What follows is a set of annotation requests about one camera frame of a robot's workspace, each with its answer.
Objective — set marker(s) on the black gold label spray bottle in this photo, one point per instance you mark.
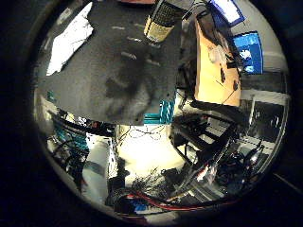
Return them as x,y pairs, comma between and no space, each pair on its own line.
159,22

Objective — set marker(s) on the white green striped cloth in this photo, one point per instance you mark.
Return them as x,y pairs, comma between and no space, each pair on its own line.
71,38

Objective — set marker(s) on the black office chair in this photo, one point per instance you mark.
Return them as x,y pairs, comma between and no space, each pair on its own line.
210,126

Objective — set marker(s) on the curved wooden desk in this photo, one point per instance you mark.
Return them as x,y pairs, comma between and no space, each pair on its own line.
213,72

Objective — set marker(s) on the blue screen monitor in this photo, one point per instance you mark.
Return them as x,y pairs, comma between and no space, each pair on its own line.
250,52

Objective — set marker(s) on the teal metal table frame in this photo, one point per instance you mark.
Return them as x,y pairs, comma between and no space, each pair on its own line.
164,113

